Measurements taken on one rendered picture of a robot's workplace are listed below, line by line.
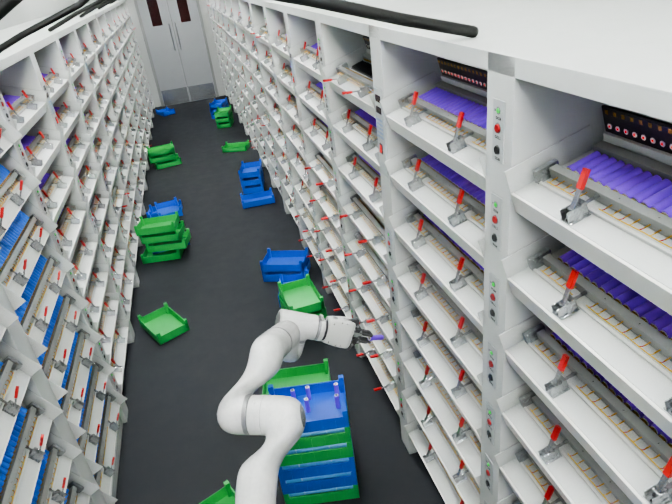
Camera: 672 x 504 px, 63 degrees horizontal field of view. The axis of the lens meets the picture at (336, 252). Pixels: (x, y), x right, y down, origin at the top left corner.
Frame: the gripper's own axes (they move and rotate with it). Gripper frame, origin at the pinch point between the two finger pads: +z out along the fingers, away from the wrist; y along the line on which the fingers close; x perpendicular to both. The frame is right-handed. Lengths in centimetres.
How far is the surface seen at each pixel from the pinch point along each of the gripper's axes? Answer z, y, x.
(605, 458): 10, -28, 96
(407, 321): 18.2, -4.7, -9.5
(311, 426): -7.2, 40.7, -3.8
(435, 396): 29.2, 14.1, 8.6
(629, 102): -17, -83, 98
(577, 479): 20, -14, 84
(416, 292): 9.5, -21.7, 6.5
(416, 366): 27.6, 12.2, -8.4
